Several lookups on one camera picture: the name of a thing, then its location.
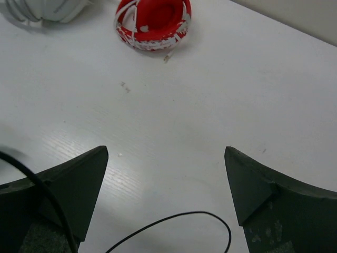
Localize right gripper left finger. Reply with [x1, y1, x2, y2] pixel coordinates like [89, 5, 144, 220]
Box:
[1, 145, 108, 252]

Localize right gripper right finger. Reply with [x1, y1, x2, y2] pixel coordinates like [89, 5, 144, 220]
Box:
[224, 147, 336, 252]

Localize black wired headphones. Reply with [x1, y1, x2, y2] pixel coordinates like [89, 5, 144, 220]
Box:
[0, 150, 232, 253]

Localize grey white headphones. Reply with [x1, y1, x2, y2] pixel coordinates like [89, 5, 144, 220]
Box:
[1, 0, 93, 30]

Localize red wrapped headphones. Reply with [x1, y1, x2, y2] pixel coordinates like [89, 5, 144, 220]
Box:
[114, 0, 192, 51]

